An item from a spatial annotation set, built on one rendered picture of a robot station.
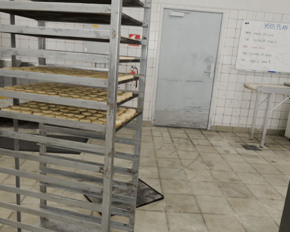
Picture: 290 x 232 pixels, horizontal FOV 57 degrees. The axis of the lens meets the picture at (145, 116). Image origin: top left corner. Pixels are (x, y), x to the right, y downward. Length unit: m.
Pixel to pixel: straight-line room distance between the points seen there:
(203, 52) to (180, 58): 0.41
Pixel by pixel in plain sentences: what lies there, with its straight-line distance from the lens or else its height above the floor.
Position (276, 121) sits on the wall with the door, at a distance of 5.47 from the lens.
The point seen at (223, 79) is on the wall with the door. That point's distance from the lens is 4.95.
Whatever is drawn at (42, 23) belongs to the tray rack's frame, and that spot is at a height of 1.38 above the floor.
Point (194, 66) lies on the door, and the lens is 4.83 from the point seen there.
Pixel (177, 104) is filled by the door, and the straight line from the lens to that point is 4.86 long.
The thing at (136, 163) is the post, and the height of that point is 0.65.
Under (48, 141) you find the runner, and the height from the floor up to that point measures 0.87.
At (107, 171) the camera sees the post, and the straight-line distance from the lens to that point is 1.10.
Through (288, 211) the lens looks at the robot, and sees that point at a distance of 1.68.
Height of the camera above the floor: 1.26
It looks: 13 degrees down
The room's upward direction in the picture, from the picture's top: 5 degrees clockwise
